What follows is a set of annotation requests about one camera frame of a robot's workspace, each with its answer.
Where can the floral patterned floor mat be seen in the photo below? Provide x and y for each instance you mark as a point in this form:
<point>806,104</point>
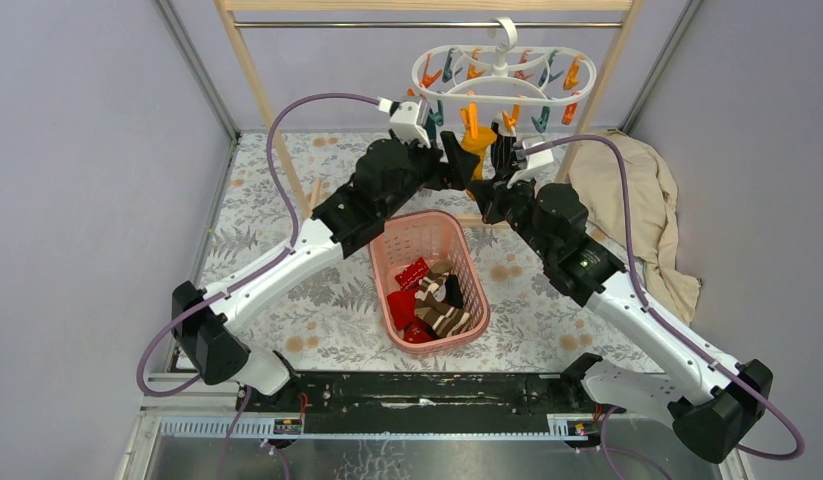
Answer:
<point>334,320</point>

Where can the brown white striped sock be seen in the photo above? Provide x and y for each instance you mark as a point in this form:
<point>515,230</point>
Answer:
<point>444,320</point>

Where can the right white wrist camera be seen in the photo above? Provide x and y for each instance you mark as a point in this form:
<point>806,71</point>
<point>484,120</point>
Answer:
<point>531,157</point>

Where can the teal sock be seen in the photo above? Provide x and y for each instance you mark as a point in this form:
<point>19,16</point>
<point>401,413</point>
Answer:
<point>432,126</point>

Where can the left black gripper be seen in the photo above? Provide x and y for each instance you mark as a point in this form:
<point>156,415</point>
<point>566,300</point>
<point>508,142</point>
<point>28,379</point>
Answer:
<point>442,175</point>

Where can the red santa sock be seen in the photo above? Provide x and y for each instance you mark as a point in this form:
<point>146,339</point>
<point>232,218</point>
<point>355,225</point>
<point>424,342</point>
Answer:
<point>402,310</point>

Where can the black white striped sock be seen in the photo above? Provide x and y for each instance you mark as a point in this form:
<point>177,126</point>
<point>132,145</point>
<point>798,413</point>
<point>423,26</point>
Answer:
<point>501,151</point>

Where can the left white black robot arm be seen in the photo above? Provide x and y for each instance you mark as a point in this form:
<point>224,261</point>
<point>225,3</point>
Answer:
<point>207,322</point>

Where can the mustard yellow sock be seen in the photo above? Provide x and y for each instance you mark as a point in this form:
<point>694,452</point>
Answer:
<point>478,142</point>

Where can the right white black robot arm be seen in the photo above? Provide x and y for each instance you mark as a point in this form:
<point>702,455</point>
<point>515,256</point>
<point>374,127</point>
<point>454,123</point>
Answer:
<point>695,395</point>

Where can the white clip sock hanger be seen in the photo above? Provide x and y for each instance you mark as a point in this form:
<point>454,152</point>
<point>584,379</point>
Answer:
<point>505,73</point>

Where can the red snowflake sock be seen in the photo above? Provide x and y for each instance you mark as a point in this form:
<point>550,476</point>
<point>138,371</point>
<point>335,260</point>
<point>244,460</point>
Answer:
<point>409,278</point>

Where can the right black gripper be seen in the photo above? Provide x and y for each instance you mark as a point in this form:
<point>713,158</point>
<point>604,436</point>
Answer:
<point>496,191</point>

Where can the wooden clothes rack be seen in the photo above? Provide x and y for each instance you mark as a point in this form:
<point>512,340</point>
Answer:
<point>275,148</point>

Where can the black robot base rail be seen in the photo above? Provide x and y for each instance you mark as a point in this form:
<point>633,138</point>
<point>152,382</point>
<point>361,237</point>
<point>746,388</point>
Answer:
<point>428,403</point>

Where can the pink plastic laundry basket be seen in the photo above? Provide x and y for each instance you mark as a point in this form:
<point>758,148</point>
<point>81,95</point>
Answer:
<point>435,236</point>

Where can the beige cloth pile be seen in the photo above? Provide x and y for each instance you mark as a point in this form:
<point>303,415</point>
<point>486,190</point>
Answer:
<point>653,195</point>

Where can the orange clothes peg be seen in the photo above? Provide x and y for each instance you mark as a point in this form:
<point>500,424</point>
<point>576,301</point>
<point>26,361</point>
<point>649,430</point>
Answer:
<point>569,113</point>

